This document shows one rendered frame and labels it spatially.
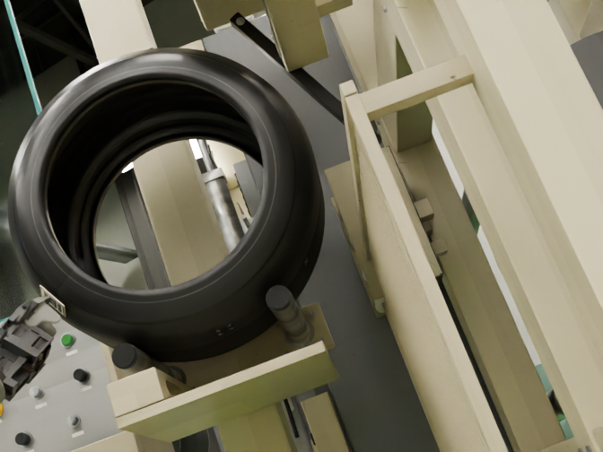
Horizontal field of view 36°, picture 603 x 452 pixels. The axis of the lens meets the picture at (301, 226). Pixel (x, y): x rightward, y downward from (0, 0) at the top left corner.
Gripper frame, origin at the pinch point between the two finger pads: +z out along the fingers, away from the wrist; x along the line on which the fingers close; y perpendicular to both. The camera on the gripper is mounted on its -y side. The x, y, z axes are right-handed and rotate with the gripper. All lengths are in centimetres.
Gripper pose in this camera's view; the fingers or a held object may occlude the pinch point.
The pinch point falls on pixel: (41, 300)
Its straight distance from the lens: 168.5
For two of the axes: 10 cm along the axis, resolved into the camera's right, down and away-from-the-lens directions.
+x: 3.6, -7.2, -6.0
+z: 3.3, -5.0, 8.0
